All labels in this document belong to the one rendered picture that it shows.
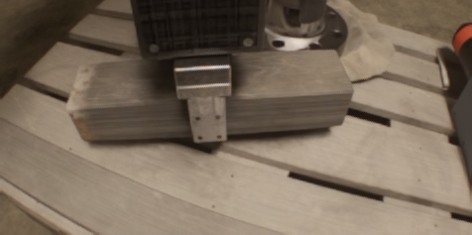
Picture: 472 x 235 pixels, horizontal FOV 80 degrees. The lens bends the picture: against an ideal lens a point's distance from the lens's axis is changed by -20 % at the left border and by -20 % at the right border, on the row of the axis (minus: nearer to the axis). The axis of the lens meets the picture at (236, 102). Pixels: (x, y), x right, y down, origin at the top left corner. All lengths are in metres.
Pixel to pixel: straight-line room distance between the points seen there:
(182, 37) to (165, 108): 0.18
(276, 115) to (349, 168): 0.17
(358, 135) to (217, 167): 0.27
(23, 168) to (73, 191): 0.13
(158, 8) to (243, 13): 0.08
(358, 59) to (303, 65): 0.23
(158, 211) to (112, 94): 0.19
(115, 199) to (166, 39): 0.30
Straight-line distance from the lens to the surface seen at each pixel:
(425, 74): 0.88
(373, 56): 0.81
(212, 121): 0.49
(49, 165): 0.65
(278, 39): 0.75
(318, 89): 0.52
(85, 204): 0.57
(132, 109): 0.52
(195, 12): 0.34
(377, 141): 0.67
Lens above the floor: 0.64
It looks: 47 degrees down
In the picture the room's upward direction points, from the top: straight up
